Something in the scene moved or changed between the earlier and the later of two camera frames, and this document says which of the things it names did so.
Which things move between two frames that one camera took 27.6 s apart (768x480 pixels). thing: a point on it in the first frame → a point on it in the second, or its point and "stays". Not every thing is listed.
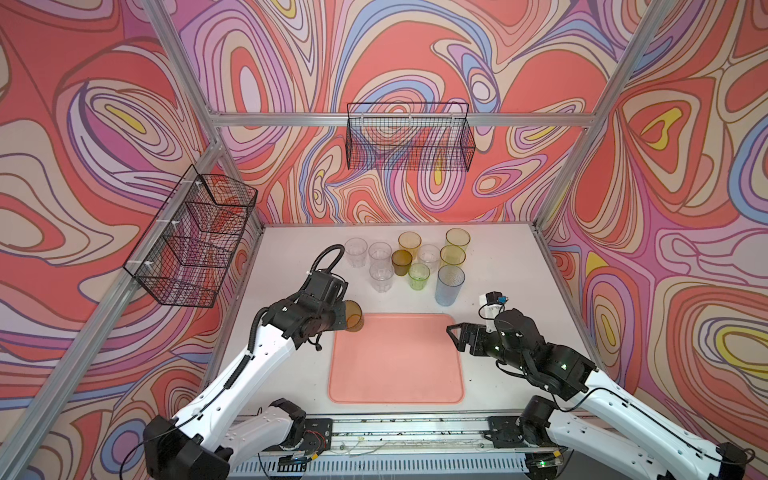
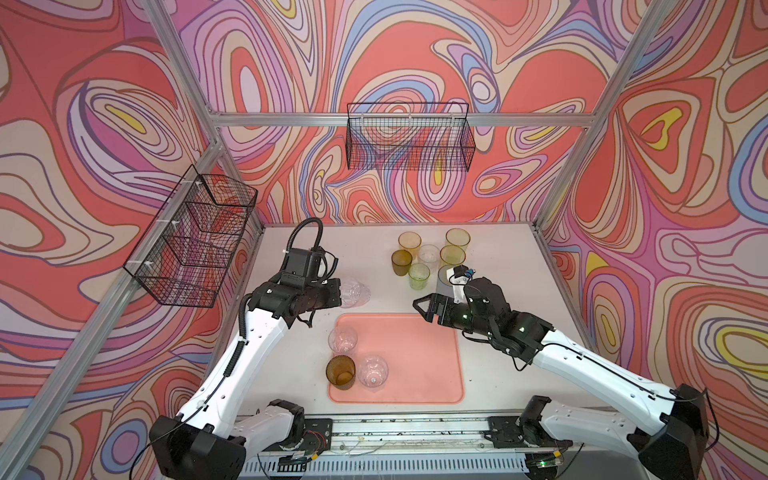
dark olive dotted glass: (353, 316) → (341, 371)
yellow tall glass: (452, 256) stays
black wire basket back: (413, 136) stays
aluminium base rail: (415, 447) stays
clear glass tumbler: (379, 252) → (353, 293)
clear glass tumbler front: (381, 276) → (372, 373)
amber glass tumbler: (410, 241) stays
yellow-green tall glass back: (457, 237) stays
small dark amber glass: (401, 261) stays
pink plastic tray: (396, 359) stays
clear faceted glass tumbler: (356, 250) → (342, 340)
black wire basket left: (185, 253) stays
